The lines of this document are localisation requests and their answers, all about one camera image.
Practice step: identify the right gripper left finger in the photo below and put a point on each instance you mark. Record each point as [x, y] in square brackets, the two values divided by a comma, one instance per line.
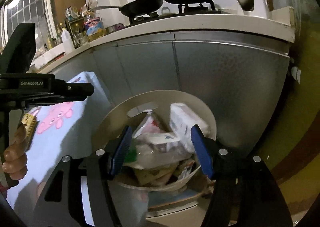
[60, 203]

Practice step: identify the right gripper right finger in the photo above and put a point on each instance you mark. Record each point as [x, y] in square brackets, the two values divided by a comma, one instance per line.
[241, 181]

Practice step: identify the yellow brown spice box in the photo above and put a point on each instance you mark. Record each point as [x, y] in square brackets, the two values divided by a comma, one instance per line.
[29, 121]

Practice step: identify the white tissue pack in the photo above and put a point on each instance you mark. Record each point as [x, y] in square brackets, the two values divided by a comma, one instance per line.
[182, 119]

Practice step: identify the gold snack wrapper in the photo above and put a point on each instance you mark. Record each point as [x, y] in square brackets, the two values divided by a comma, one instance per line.
[156, 176]

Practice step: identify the clear plastic bottle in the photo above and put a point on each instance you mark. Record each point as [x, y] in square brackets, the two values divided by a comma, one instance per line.
[151, 156]

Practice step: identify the white orange snack wrapper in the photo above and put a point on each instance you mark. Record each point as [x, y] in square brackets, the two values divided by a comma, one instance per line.
[151, 123]

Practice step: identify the beige trash bin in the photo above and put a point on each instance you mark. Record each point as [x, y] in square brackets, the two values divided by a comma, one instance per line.
[130, 199]

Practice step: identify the grey kitchen cabinets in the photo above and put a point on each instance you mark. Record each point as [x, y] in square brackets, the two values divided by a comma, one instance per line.
[240, 76]

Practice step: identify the person left hand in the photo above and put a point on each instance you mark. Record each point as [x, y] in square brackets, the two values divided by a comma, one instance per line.
[15, 164]

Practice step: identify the blue cartoon pig tablecloth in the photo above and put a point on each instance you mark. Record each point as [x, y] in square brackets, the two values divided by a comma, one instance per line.
[63, 129]

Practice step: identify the white plastic jug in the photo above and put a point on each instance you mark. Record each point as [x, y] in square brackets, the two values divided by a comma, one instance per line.
[67, 41]

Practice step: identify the window with grille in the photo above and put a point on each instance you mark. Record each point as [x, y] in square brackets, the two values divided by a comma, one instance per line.
[39, 12]

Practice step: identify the spice rack with bottles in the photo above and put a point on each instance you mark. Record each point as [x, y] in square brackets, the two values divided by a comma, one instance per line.
[70, 14]

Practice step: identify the cooking oil bottle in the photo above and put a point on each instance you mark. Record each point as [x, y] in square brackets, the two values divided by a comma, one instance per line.
[93, 26]

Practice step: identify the black frying pan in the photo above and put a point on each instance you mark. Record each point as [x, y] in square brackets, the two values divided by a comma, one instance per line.
[135, 8]

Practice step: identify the gas stove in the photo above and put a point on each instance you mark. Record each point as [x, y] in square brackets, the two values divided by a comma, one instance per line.
[169, 10]

